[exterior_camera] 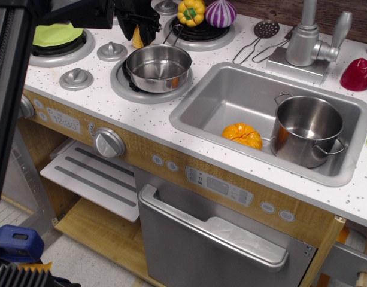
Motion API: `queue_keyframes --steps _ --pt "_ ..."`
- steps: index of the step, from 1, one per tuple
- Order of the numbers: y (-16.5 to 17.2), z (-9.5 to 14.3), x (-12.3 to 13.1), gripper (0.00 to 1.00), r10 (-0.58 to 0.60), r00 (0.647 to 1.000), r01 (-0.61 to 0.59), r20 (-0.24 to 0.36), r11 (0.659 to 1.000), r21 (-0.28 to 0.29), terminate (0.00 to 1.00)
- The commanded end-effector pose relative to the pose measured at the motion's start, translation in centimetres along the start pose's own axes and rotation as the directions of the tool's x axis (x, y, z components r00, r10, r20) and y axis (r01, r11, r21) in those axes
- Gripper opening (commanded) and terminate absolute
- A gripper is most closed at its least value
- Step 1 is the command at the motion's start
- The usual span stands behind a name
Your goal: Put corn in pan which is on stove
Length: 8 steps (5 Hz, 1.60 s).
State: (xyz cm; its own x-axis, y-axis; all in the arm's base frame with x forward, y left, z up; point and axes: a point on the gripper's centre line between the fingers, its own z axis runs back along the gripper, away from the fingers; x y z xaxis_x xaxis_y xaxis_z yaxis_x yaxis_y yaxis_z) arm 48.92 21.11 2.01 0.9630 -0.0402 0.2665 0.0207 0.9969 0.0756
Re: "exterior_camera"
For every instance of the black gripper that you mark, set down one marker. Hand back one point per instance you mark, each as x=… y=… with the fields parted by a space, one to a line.
x=131 y=13

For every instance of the yellow toy corn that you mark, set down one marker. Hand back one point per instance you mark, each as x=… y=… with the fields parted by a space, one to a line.
x=136 y=39

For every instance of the small steel frying pan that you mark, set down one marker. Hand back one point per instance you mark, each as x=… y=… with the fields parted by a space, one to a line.
x=159 y=68

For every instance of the front right stove burner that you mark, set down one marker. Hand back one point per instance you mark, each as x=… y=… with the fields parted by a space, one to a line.
x=122 y=85

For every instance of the stove burner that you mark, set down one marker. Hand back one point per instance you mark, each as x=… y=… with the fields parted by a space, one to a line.
x=66 y=59
x=122 y=85
x=200 y=38

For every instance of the back right stove burner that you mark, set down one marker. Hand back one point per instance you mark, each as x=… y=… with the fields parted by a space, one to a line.
x=200 y=38

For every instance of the front left stove burner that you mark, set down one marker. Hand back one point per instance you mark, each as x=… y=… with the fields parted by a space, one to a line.
x=66 y=59

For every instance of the silver stovetop knob middle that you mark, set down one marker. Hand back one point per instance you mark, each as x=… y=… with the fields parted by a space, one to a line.
x=112 y=52

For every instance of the yellow toy bell pepper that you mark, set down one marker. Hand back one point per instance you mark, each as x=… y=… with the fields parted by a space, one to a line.
x=191 y=12

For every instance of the silver stovetop knob front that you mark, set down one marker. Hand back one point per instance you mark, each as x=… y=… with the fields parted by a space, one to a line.
x=76 y=79

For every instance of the green plastic plate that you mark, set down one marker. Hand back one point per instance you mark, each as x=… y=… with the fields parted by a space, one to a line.
x=55 y=34

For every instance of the purple toy onion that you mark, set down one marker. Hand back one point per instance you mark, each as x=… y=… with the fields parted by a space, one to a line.
x=220 y=14

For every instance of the silver sink basin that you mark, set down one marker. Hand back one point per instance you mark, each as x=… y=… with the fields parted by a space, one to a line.
x=229 y=94

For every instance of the silver oven knob right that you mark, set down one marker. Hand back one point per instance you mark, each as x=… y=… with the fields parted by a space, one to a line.
x=107 y=143

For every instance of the silver oven knob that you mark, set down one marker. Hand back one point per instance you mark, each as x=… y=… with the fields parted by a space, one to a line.
x=26 y=109
x=107 y=143

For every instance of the metal slotted spoon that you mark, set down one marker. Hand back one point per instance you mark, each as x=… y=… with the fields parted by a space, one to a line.
x=262 y=30

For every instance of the silver oven knob left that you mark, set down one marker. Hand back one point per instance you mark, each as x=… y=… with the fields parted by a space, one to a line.
x=26 y=109

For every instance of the orange toy pumpkin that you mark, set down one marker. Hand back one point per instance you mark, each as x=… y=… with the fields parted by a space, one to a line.
x=244 y=134

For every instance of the white oven rack shelf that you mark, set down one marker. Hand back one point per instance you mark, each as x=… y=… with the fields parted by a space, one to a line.
x=109 y=183

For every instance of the silver toy faucet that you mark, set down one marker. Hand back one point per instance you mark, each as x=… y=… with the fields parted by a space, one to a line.
x=307 y=58

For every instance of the open oven door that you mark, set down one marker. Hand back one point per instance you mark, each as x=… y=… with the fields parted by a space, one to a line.
x=24 y=189

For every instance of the silver dishwasher door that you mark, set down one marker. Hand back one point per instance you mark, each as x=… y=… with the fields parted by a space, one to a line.
x=190 y=240

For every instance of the red toy pepper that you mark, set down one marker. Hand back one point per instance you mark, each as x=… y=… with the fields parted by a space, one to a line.
x=354 y=78

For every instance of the blue clamp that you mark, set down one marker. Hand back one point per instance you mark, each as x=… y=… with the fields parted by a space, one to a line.
x=20 y=253

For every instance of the metal wire spatula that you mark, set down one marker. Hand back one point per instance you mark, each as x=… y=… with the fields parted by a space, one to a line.
x=267 y=52

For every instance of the steel pot with handles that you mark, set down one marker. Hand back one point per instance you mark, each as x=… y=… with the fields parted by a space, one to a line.
x=306 y=130

